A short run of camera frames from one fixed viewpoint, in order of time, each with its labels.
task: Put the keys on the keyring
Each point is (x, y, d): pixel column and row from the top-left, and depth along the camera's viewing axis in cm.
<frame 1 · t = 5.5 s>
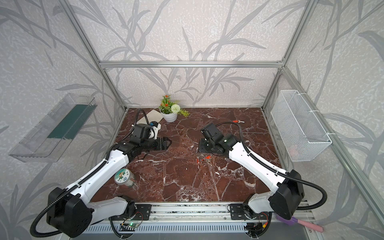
left hand: (168, 138, 81), fingers open
right hand: (199, 142, 78), fingers closed
white flower pot plant: (169, 110, 104), point 13 cm above the table

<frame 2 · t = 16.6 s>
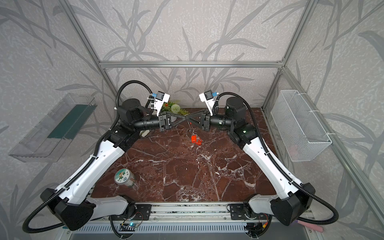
left hand: (185, 117, 57), fingers closed
right hand: (188, 114, 59), fingers closed
the named things where they were.

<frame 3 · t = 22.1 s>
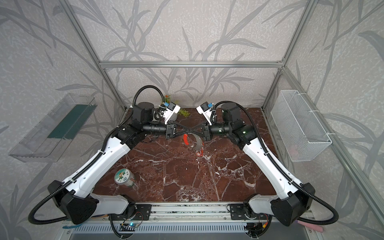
left hand: (188, 128, 62), fingers closed
right hand: (191, 126, 64), fingers closed
the named things where they were.

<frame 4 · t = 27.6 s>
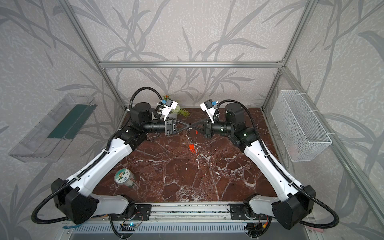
left hand: (188, 124, 61), fingers closed
right hand: (192, 122, 64), fingers closed
the named things where they were.

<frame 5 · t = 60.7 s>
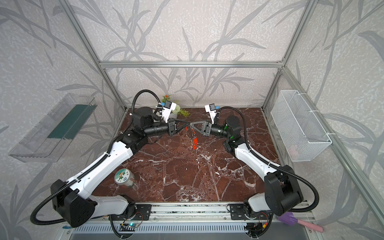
left hand: (188, 121, 66), fingers closed
right hand: (191, 122, 68), fingers closed
the named things where they were.

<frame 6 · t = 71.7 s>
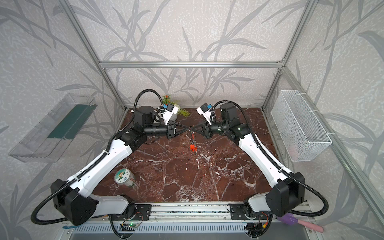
left hand: (187, 125, 66), fingers closed
right hand: (193, 125, 70), fingers closed
the named things where they were.

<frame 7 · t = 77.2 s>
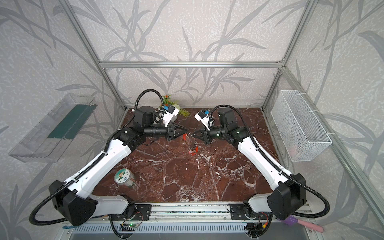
left hand: (186, 127, 67), fingers closed
right hand: (193, 129, 71), fingers closed
the named things where they were.

